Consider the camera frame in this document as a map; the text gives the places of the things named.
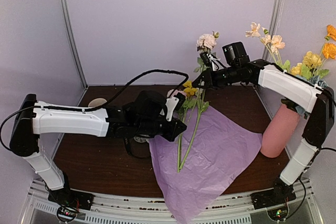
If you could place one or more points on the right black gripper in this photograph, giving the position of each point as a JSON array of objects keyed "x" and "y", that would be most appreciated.
[{"x": 209, "y": 81}]

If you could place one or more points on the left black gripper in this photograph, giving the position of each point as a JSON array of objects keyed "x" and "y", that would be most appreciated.
[{"x": 172, "y": 134}]

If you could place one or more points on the peach pink rose stem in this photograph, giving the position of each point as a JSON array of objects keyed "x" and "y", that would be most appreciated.
[{"x": 204, "y": 45}]

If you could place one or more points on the pink carnation flower stem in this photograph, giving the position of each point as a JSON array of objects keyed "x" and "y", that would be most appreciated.
[{"x": 189, "y": 103}]

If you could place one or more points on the peach poppy flower stem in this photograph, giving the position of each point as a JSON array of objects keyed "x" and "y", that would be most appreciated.
[{"x": 272, "y": 43}]

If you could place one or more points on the purple tissue paper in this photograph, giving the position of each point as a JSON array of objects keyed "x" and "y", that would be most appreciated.
[{"x": 221, "y": 151}]

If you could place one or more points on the pale yellow rose stem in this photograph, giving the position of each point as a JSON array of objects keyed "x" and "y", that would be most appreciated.
[{"x": 310, "y": 68}]

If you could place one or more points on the blue hydrangea flower stem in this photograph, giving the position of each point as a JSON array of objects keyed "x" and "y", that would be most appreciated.
[{"x": 316, "y": 81}]

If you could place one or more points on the orange flower stem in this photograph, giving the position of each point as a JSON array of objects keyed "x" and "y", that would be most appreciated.
[{"x": 327, "y": 52}]

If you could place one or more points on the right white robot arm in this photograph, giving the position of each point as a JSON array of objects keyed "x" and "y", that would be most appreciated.
[{"x": 317, "y": 101}]

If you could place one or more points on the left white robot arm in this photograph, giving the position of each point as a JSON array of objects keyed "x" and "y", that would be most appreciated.
[{"x": 37, "y": 117}]

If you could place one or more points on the pink cylindrical vase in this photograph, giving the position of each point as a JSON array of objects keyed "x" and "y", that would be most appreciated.
[{"x": 279, "y": 131}]

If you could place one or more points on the white mug yellow inside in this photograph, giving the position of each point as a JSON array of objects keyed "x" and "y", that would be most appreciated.
[{"x": 141, "y": 139}]

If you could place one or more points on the yellow flower stem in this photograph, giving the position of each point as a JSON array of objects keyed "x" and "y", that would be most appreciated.
[{"x": 189, "y": 90}]

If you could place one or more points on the white mug floral print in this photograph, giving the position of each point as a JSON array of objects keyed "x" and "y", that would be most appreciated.
[{"x": 97, "y": 102}]

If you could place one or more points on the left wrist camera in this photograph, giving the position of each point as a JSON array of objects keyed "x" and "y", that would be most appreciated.
[{"x": 175, "y": 100}]

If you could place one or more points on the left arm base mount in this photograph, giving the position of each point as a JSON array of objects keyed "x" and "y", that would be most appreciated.
[{"x": 70, "y": 209}]

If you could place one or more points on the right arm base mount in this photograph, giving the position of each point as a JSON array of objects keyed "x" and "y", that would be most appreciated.
[{"x": 277, "y": 209}]

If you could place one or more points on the left aluminium frame post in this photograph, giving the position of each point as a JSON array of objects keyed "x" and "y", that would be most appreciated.
[{"x": 72, "y": 43}]

